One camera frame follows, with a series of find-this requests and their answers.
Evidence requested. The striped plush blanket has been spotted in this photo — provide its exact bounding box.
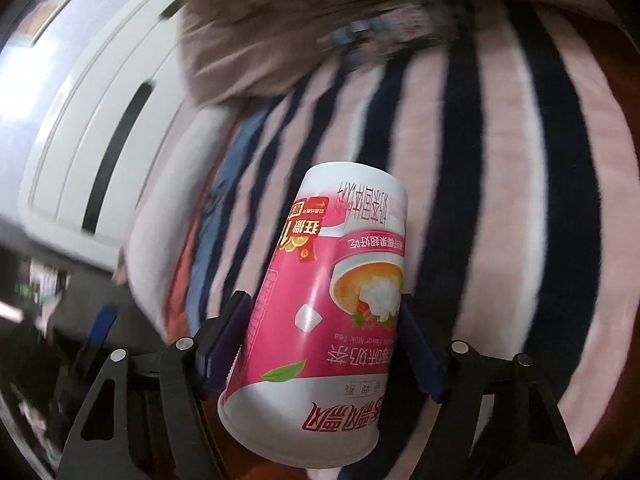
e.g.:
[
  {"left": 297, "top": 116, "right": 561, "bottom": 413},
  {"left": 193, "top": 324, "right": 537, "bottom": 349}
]
[{"left": 164, "top": 0, "right": 640, "bottom": 480}]

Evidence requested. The pink white paper cup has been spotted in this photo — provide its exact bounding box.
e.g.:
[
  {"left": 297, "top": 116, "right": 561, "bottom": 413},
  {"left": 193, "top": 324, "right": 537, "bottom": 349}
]
[{"left": 218, "top": 162, "right": 408, "bottom": 469}]

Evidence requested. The white pillow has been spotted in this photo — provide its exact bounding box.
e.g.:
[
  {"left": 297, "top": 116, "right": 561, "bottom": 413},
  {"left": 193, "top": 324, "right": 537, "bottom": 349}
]
[{"left": 113, "top": 101, "right": 242, "bottom": 339}]

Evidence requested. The white bed headboard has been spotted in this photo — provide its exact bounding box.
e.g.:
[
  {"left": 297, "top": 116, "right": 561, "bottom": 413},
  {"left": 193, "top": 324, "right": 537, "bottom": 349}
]
[{"left": 1, "top": 0, "right": 186, "bottom": 270}]

